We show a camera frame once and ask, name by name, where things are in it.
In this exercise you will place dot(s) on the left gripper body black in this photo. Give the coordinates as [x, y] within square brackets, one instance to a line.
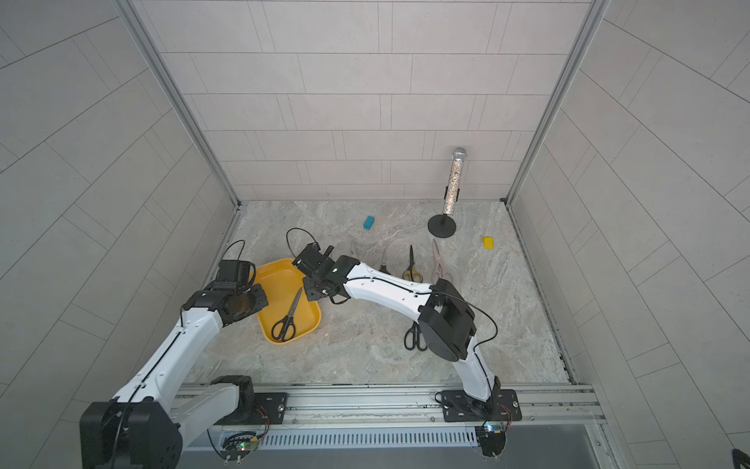
[253, 300]

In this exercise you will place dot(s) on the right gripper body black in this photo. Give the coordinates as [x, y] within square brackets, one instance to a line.
[317, 283]

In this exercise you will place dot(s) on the yellow plastic storage box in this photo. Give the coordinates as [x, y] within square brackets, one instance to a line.
[281, 281]

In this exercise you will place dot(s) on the black handled steel scissors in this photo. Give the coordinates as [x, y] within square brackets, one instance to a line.
[383, 264]

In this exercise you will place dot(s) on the black handled silver scissors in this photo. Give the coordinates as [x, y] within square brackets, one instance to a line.
[284, 329]

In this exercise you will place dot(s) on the yellow black handled scissors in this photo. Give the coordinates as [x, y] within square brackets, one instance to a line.
[411, 273]

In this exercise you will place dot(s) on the black deli scissors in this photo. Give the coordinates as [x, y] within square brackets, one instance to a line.
[413, 339]

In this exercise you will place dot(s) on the pink handled scissors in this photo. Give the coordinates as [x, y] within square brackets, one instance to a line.
[440, 270]

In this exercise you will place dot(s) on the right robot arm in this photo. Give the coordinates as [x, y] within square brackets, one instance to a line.
[446, 320]

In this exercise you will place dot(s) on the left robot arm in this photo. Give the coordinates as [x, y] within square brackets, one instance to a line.
[139, 427]

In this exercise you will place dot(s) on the teal block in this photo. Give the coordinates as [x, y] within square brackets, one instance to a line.
[368, 222]

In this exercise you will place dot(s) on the glitter microphone on stand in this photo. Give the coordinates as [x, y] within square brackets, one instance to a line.
[443, 225]

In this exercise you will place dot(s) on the left circuit board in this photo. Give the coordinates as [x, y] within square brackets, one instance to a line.
[238, 446]

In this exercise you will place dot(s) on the circuit board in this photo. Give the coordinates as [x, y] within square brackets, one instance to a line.
[238, 446]
[491, 441]

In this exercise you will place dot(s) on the right circuit board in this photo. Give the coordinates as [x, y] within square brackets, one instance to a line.
[491, 441]

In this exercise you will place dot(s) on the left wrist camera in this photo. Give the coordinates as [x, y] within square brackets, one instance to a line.
[235, 274]

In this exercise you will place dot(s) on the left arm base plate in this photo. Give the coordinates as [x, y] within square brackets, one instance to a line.
[266, 409]

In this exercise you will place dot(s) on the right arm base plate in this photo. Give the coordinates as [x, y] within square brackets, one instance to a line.
[457, 406]

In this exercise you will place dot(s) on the aluminium rail frame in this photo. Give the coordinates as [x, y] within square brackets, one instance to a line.
[393, 417]

